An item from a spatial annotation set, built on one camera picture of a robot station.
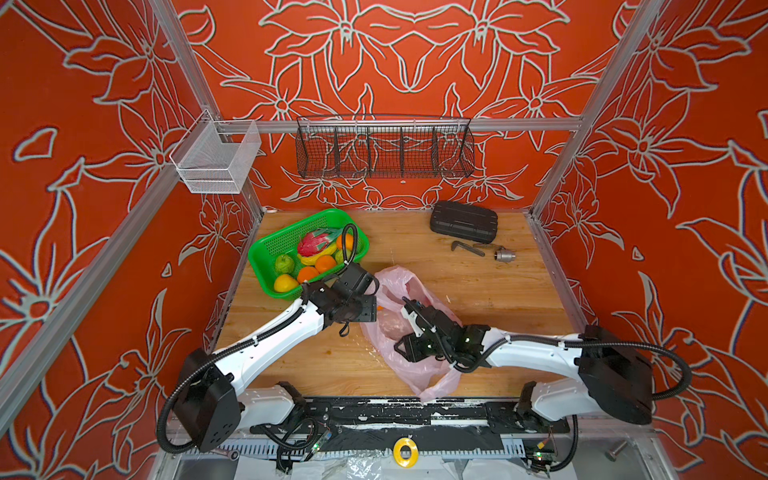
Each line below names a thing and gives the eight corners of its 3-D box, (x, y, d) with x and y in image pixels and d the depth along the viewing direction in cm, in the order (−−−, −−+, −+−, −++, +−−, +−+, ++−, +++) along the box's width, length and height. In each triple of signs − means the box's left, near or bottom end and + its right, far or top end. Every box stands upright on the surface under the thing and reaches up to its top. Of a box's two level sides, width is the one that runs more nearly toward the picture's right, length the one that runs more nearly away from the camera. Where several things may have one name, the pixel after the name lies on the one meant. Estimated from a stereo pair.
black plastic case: (425, 231, 113) (427, 222, 109) (433, 203, 123) (435, 194, 120) (493, 245, 108) (497, 237, 104) (495, 215, 118) (499, 206, 115)
